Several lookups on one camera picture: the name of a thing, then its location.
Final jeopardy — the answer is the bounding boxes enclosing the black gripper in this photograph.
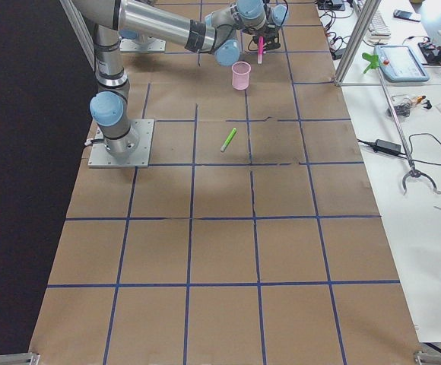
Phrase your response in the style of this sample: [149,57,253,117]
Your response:
[247,32,281,52]
[243,21,278,37]

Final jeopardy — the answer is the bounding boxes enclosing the pink pen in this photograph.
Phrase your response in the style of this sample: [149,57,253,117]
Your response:
[257,36,265,65]

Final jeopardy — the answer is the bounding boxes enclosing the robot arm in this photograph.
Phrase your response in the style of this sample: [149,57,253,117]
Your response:
[243,1,289,52]
[72,1,288,163]

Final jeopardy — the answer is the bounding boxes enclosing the pink mesh cup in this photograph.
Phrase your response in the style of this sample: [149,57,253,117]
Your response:
[231,62,251,90]

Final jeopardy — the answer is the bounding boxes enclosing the white keyboard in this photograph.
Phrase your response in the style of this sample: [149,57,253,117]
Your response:
[368,11,392,39]

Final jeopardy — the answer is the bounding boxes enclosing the green pen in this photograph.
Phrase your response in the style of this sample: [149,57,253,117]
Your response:
[220,128,237,153]

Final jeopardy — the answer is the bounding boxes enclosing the blue teach pendant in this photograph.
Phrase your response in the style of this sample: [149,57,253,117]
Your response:
[374,45,430,83]

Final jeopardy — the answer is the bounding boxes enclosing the black smartphone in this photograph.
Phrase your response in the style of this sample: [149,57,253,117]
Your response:
[392,9,421,22]

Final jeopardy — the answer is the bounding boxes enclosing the black power adapter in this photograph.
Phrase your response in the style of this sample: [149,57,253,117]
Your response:
[373,139,401,156]

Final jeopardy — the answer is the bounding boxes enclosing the long reach grabber tool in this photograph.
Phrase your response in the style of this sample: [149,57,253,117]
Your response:
[374,55,441,195]

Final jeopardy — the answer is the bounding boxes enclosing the aluminium frame upright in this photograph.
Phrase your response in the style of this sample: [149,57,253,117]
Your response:
[334,0,380,86]

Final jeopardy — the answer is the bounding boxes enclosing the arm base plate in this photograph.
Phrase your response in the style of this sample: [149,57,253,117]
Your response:
[120,37,166,53]
[88,119,154,168]

